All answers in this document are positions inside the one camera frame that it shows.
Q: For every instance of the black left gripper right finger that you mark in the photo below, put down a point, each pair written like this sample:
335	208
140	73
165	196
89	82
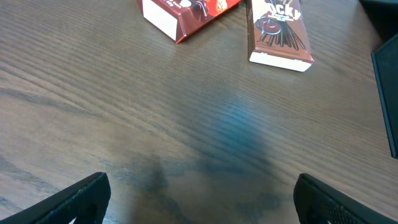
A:
318	203

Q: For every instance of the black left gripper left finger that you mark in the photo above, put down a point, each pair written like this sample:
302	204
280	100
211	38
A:
83	202

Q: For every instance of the brown Pocky box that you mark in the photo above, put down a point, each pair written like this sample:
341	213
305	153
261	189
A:
277	35

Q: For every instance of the black storage box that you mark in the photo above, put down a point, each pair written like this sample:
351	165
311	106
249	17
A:
383	16

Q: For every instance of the red Hello Panda box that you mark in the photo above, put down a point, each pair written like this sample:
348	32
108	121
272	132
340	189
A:
178	19

